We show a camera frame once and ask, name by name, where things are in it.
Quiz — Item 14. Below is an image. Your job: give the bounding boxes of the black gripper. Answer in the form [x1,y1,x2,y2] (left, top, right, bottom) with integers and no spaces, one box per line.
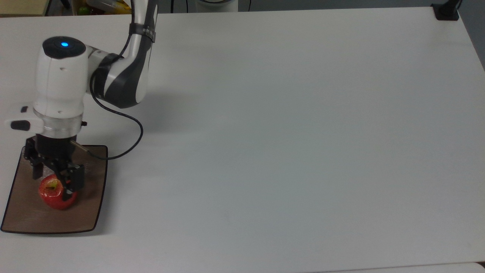
[23,133,85,202]

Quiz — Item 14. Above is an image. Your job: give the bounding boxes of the red apple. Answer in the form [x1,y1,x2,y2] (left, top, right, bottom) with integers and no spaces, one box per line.
[38,174,79,211]

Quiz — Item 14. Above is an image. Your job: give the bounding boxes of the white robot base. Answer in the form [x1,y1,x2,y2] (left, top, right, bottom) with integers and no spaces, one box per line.
[194,0,239,13]

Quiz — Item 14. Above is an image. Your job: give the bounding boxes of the square brown ceramic plate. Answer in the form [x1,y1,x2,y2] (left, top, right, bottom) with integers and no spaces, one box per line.
[0,145,109,235]

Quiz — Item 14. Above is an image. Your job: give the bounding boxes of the beige box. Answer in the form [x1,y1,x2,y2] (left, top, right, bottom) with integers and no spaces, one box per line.
[0,0,52,17]

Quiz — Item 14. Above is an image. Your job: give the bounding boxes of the clear bag of fruit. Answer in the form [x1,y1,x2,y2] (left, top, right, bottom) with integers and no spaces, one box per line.
[74,0,133,16]

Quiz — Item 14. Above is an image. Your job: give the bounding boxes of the black clamp base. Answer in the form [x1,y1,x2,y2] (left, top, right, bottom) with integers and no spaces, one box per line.
[431,0,463,21]

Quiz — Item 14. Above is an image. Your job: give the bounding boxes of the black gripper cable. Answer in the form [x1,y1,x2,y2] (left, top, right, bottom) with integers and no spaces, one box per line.
[69,23,144,160]

